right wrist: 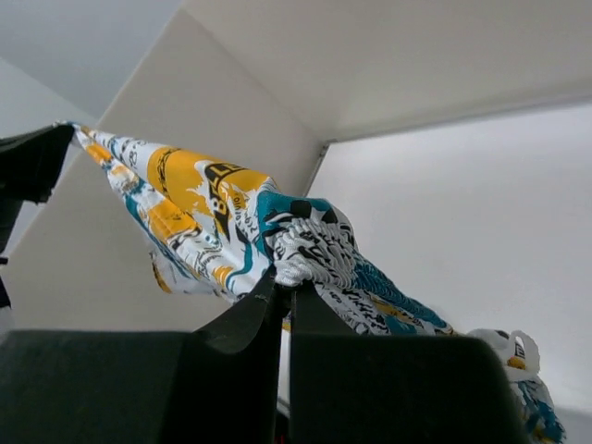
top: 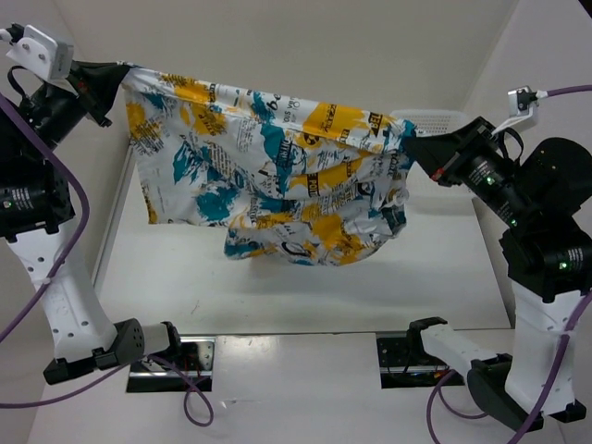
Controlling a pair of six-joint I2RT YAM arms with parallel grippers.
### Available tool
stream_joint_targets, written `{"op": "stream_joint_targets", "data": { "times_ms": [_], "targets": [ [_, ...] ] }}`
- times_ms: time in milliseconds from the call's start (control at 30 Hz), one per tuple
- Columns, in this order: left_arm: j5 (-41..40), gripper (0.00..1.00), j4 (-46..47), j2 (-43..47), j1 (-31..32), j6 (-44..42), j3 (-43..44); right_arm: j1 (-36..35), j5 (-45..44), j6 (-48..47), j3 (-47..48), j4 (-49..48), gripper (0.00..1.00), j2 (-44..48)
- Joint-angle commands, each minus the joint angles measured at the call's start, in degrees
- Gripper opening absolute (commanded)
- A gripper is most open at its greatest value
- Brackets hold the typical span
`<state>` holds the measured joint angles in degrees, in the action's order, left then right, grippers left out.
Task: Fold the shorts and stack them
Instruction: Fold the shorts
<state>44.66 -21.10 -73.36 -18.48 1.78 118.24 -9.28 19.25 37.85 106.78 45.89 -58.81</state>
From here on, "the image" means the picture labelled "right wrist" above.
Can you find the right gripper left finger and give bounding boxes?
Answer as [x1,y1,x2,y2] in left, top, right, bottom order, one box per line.
[1,272,282,443]

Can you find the aluminium table edge rail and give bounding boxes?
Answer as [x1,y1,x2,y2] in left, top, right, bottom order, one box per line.
[302,140,336,196]

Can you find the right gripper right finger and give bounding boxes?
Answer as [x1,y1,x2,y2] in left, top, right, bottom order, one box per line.
[290,289,527,444]

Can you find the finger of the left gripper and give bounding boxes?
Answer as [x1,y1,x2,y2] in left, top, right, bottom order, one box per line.
[0,124,74,204]

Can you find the colourful printed shorts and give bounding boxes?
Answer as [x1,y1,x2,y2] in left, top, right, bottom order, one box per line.
[71,124,565,443]

